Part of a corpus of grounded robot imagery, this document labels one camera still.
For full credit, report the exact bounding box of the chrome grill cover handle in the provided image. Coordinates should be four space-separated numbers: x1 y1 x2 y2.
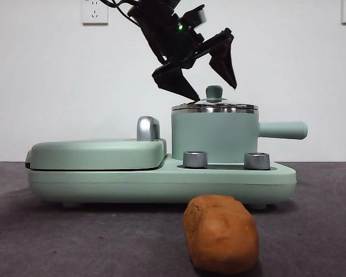
136 115 162 142

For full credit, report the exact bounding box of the green grill press cover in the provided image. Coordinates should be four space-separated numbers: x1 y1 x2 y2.
24 137 168 171

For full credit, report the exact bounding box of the glass lid with green knob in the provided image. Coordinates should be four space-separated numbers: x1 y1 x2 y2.
171 84 259 112

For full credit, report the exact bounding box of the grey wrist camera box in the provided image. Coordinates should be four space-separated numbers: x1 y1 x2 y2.
182 5 206 28

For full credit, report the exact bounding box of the brown potato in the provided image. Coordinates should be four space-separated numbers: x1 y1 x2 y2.
183 194 260 275

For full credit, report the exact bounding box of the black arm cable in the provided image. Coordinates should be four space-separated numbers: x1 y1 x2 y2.
99 0 141 27

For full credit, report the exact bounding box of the green breakfast maker base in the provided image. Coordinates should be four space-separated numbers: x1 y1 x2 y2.
27 152 298 209

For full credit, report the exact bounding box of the silver control knob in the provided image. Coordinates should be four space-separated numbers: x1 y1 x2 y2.
244 152 271 170
183 150 208 168

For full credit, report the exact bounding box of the green steamer pot with handle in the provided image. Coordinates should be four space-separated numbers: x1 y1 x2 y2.
171 105 309 164

